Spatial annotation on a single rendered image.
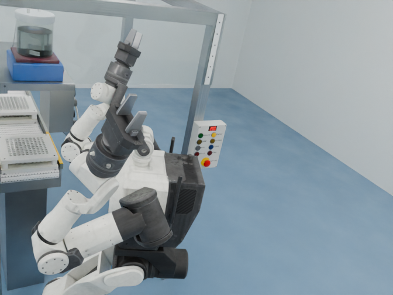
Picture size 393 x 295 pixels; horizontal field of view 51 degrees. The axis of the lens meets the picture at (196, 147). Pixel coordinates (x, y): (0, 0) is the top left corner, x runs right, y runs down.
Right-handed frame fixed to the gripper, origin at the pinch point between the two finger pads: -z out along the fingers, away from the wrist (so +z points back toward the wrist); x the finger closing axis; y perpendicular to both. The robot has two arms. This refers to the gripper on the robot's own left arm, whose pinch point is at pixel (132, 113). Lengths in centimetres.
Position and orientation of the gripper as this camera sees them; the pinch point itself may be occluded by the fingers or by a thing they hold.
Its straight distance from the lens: 91.0
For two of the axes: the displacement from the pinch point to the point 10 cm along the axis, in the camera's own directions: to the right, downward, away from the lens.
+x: -4.6, -7.6, 4.6
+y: 7.3, -0.4, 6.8
